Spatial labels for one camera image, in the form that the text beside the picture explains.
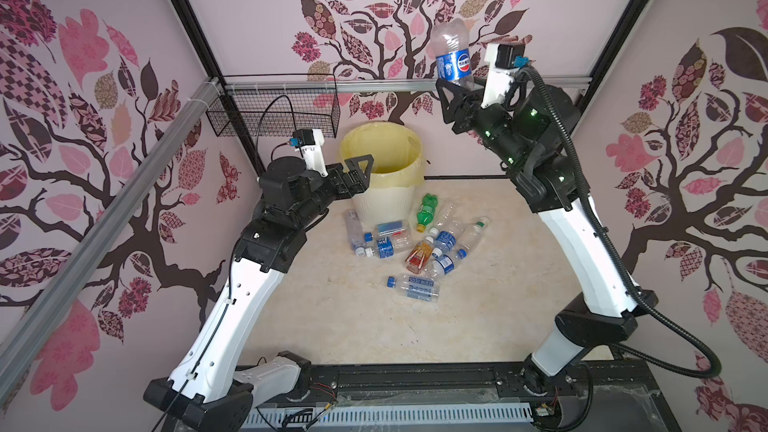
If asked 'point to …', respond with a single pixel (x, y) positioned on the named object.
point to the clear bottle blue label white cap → (389, 247)
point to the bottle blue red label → (396, 229)
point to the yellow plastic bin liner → (396, 151)
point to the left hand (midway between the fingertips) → (359, 167)
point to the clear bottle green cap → (473, 232)
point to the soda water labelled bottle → (419, 288)
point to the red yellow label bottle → (418, 255)
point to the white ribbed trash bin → (382, 204)
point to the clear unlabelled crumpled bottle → (446, 215)
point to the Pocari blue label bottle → (444, 240)
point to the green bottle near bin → (426, 212)
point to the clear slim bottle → (355, 232)
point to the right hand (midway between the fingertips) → (455, 74)
